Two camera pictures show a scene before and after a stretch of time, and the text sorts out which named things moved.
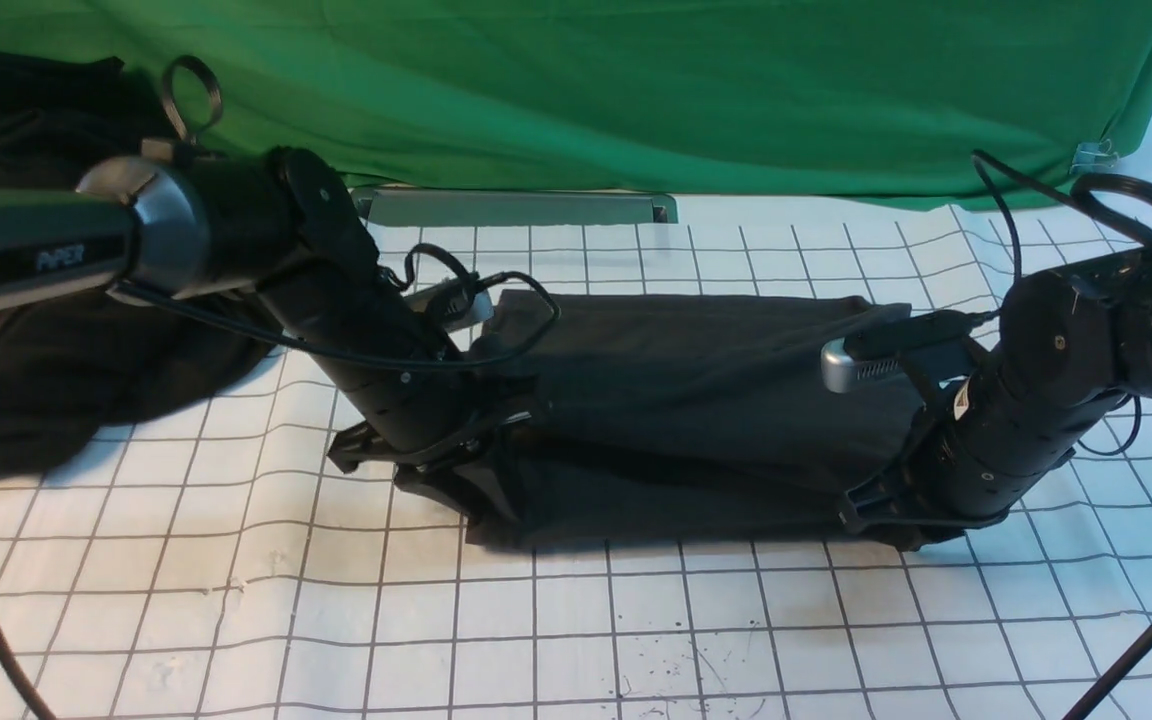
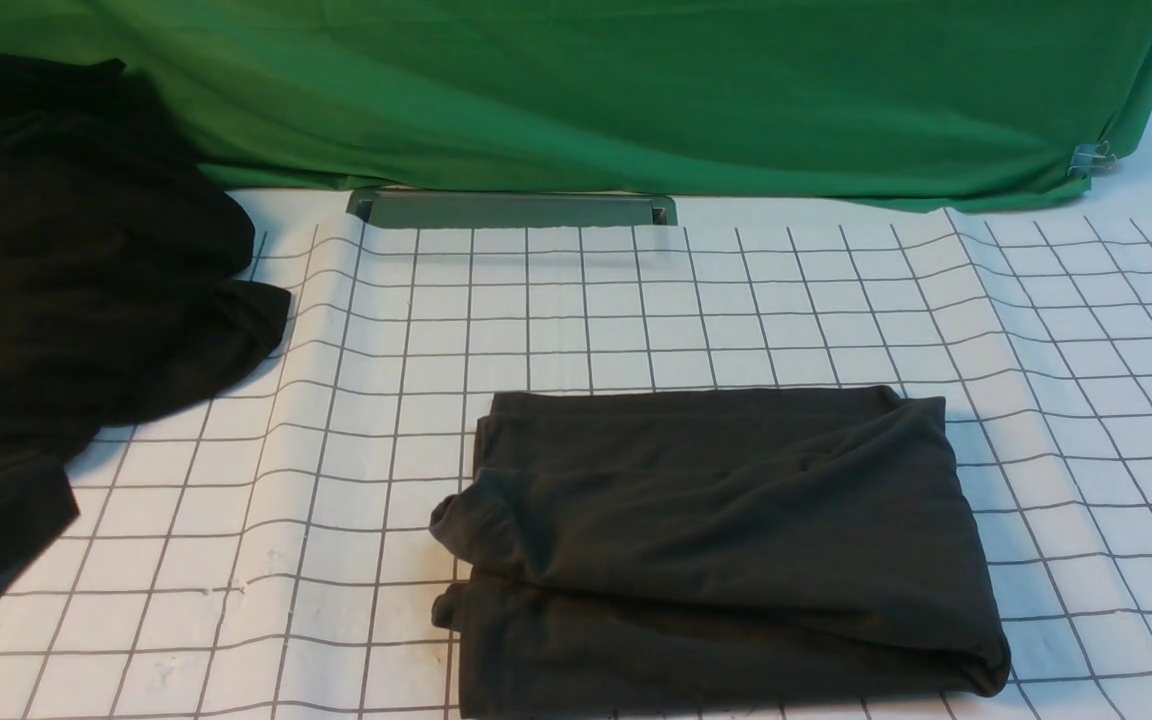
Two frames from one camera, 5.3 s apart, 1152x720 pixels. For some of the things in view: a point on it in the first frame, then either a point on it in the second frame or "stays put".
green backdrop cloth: x=878 y=104 stays put
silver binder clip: x=1094 y=155 stays put
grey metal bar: x=436 y=208 stays put
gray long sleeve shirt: x=670 y=420 → x=670 y=550
